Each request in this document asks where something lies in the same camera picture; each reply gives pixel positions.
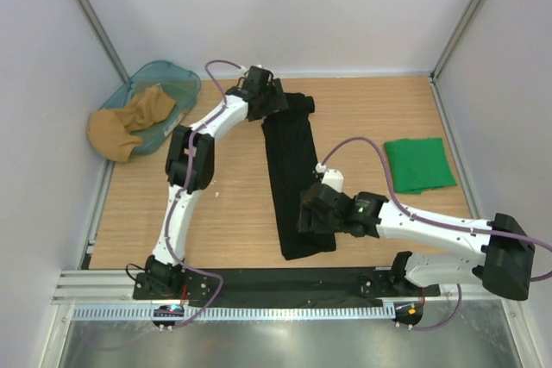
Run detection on tan tank top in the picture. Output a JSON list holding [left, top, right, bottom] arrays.
[[87, 85, 176, 162]]

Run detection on blue plastic basket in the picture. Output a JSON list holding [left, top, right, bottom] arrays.
[[101, 60, 201, 156]]

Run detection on green tank top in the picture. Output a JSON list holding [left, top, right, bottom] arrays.
[[384, 137, 457, 194]]

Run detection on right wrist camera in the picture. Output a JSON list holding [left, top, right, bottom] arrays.
[[315, 163, 344, 192]]

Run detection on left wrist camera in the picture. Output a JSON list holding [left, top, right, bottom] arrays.
[[241, 64, 266, 74]]

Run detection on black tank top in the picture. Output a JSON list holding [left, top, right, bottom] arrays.
[[261, 93, 336, 260]]

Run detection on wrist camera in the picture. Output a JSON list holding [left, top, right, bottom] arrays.
[[315, 163, 344, 192], [241, 64, 266, 74]]

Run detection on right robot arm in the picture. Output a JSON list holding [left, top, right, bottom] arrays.
[[298, 183, 535, 301]]

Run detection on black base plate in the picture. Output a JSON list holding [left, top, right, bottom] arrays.
[[132, 267, 440, 309]]

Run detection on white slotted cable duct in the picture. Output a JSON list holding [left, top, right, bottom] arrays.
[[72, 303, 395, 321]]

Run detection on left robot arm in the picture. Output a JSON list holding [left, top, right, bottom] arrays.
[[133, 65, 288, 300]]

